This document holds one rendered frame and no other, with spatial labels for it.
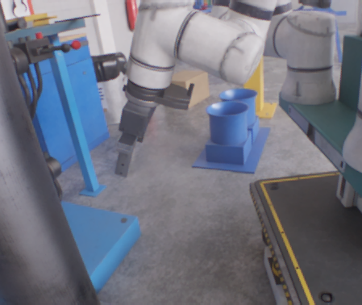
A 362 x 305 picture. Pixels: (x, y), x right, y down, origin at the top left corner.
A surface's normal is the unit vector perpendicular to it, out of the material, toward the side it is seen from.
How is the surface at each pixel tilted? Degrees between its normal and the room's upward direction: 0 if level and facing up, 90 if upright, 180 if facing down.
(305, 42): 90
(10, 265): 90
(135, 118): 96
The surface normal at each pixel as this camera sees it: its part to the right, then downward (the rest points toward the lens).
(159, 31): -0.40, 0.45
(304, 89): -0.55, 0.07
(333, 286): -0.12, -0.88
